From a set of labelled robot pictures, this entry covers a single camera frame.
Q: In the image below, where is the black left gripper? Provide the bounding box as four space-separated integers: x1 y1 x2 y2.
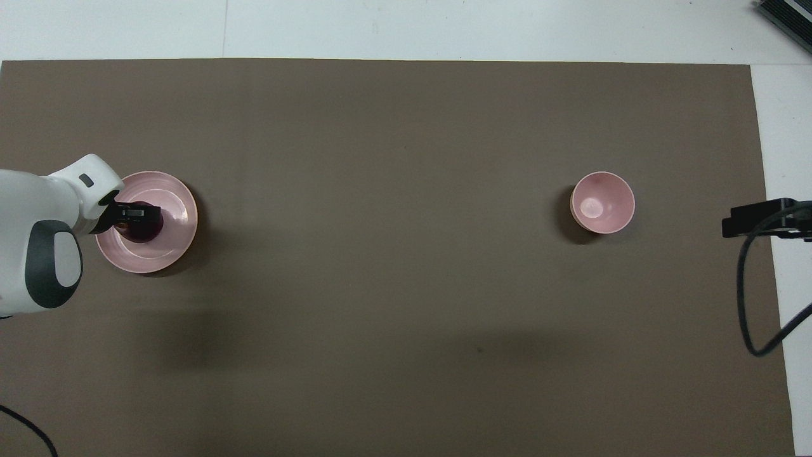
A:
94 195 164 235

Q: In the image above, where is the red apple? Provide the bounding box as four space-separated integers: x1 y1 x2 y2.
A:
122 202 165 244

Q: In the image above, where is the pink plate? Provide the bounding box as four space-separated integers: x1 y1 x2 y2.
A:
95 171 199 274

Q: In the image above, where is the pink bowl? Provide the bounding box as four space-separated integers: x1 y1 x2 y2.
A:
570 171 636 235

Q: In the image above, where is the dark ribbed device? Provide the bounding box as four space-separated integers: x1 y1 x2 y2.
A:
755 0 812 55

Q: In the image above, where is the brown table mat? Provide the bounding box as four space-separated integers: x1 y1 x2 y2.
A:
0 58 797 457

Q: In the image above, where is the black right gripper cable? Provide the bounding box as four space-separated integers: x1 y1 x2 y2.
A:
736 202 812 357

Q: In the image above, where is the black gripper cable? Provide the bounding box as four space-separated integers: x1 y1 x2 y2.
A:
0 405 59 457
736 202 812 357

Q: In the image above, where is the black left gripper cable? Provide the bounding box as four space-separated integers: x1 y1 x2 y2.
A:
0 405 59 457

